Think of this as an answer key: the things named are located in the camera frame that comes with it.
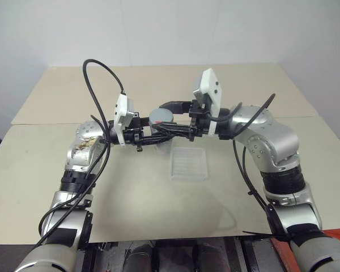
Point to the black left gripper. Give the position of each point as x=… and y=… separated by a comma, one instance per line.
x=133, y=136

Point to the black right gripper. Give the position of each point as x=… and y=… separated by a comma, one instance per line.
x=198, y=122

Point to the grey round jar lid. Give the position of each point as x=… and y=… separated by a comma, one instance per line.
x=160, y=115

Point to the clear plastic jar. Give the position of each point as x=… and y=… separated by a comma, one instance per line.
x=162, y=146

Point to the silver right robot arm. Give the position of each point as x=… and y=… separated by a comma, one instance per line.
x=277, y=136

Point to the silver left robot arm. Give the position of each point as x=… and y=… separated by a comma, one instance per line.
x=82, y=154

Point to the clear plastic rectangular box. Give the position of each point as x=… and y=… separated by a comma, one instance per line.
x=188, y=164

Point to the dark rounded shape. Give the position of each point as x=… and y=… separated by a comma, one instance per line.
x=137, y=258

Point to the red flat object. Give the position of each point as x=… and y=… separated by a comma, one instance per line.
x=280, y=250

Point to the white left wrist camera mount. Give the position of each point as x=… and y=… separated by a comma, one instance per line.
x=121, y=110

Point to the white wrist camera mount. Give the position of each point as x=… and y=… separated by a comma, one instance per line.
x=121, y=110
x=211, y=82

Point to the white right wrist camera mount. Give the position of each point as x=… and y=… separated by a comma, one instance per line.
x=211, y=82

